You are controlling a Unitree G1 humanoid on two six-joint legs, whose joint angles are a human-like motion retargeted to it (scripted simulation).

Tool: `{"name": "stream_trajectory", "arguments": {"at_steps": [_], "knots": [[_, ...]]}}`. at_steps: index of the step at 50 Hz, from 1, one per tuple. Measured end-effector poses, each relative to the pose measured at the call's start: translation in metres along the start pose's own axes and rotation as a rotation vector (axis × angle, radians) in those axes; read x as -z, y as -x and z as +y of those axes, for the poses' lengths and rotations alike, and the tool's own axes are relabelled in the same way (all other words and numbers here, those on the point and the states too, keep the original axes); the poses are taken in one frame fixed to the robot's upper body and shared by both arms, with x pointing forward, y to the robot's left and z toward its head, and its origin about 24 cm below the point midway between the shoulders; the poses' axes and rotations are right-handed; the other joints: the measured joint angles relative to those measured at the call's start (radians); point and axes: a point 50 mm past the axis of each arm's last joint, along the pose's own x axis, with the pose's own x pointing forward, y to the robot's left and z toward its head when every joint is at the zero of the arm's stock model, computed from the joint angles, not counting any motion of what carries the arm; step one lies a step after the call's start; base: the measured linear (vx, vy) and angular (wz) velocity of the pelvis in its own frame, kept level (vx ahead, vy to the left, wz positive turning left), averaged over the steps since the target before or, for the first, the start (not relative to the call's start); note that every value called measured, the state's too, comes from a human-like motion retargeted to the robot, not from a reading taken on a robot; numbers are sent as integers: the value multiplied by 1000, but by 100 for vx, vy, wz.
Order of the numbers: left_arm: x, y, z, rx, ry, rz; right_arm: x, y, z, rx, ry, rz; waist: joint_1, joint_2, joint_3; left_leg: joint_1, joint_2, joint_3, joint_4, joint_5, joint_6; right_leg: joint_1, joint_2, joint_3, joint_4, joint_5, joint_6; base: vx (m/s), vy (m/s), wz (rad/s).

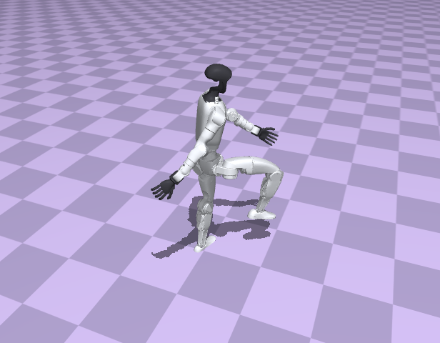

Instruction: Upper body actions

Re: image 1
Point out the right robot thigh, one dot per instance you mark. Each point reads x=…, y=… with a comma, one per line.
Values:
x=246, y=164

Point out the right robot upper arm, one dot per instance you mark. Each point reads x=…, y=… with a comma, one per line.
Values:
x=216, y=120

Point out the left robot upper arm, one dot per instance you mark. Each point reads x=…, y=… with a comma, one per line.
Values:
x=231, y=114

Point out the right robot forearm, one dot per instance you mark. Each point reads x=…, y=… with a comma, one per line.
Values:
x=191, y=161

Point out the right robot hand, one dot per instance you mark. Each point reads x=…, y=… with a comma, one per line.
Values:
x=167, y=187

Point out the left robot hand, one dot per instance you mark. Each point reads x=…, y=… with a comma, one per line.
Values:
x=264, y=134

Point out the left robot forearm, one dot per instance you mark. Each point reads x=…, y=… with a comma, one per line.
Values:
x=245, y=124

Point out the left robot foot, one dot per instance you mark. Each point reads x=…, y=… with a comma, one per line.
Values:
x=209, y=240

